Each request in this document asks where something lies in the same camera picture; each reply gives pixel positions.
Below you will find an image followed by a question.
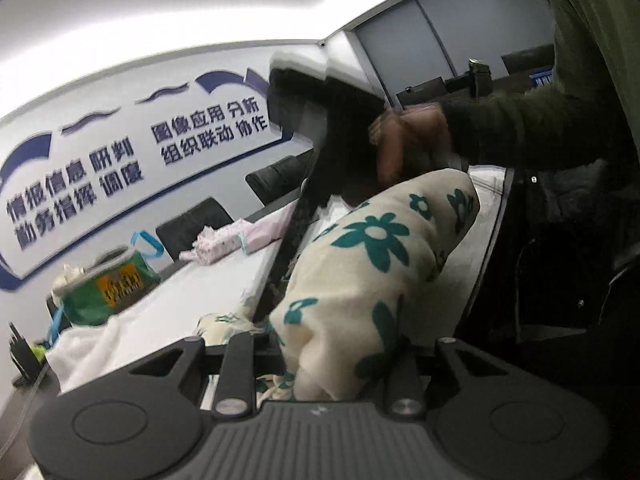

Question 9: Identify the white towel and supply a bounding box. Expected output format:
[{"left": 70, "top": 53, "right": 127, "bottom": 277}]
[{"left": 45, "top": 164, "right": 512, "bottom": 411}]

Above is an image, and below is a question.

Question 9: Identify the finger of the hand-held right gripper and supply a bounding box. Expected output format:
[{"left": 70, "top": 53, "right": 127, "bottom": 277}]
[{"left": 251, "top": 179, "right": 327, "bottom": 322}]

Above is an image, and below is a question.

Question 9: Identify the cream teal floral garment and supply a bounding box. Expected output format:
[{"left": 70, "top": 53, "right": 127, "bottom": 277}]
[{"left": 194, "top": 166, "right": 482, "bottom": 404}]

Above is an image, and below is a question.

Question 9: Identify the person's right hand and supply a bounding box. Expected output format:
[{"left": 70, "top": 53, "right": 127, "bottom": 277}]
[{"left": 370, "top": 104, "right": 452, "bottom": 187}]

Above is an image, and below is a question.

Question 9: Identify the black walkie-talkie charger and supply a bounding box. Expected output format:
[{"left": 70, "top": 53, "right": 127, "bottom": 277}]
[{"left": 7, "top": 321, "right": 47, "bottom": 387}]

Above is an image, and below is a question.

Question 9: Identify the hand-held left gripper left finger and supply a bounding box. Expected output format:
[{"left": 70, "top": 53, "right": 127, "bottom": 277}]
[{"left": 127, "top": 329, "right": 284, "bottom": 419}]

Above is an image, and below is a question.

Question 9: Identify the white cable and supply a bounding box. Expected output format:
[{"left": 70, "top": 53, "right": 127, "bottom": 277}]
[{"left": 17, "top": 360, "right": 53, "bottom": 413}]

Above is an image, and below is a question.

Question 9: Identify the cream cloth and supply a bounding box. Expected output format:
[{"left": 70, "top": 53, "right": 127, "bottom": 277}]
[{"left": 51, "top": 261, "right": 84, "bottom": 294}]

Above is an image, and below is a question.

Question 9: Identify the blue wall lettering sign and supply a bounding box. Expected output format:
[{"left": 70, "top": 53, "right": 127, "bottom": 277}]
[{"left": 0, "top": 66, "right": 297, "bottom": 294}]

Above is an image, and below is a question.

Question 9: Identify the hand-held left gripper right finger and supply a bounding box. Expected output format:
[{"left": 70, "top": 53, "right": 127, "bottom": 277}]
[{"left": 382, "top": 336, "right": 521, "bottom": 419}]

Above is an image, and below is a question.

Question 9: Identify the pink patterned garment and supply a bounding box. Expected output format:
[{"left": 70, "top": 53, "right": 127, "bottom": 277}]
[{"left": 179, "top": 224, "right": 252, "bottom": 267}]

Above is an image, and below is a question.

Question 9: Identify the black monitor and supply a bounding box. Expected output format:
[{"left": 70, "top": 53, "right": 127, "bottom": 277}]
[
  {"left": 396, "top": 75, "right": 447, "bottom": 112},
  {"left": 501, "top": 42, "right": 557, "bottom": 79}
]

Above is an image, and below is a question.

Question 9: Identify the green bag with blue straps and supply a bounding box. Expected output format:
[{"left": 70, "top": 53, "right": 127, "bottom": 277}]
[{"left": 46, "top": 230, "right": 164, "bottom": 347}]

